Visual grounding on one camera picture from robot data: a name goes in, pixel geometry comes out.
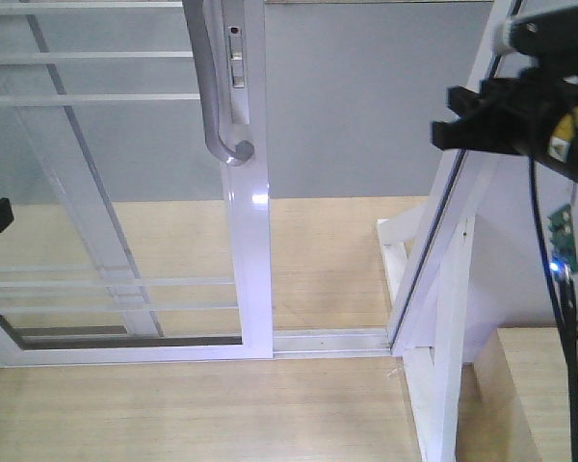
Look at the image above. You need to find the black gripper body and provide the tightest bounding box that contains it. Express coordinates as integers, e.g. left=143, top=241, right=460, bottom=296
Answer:
left=493, top=4, right=578, bottom=184

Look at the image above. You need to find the white sliding glass door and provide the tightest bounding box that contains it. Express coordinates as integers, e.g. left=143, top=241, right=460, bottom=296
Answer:
left=0, top=1, right=274, bottom=367

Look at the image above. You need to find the grey metal door handle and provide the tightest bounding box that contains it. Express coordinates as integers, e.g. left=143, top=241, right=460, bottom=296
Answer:
left=182, top=0, right=254, bottom=167

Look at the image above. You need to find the white fixed glass door panel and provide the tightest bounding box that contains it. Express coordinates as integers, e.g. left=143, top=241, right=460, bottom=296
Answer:
left=0, top=2, right=163, bottom=338

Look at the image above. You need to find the aluminium door floor track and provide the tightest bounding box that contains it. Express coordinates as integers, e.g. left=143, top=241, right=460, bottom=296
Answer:
left=274, top=327, right=391, bottom=359

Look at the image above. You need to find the green circuit board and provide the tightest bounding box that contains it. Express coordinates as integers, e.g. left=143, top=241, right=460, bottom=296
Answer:
left=548, top=203, right=578, bottom=274

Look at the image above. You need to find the light wooden floor platform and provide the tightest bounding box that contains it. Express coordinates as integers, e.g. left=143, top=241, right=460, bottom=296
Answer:
left=0, top=196, right=424, bottom=461

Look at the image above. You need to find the light wooden box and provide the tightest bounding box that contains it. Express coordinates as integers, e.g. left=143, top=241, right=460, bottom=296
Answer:
left=474, top=328, right=571, bottom=461

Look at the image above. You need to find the white door frame post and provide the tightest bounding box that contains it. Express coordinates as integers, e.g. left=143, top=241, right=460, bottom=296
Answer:
left=375, top=0, right=526, bottom=462

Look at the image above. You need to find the black cable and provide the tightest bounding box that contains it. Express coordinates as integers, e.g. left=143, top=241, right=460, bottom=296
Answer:
left=527, top=154, right=578, bottom=462

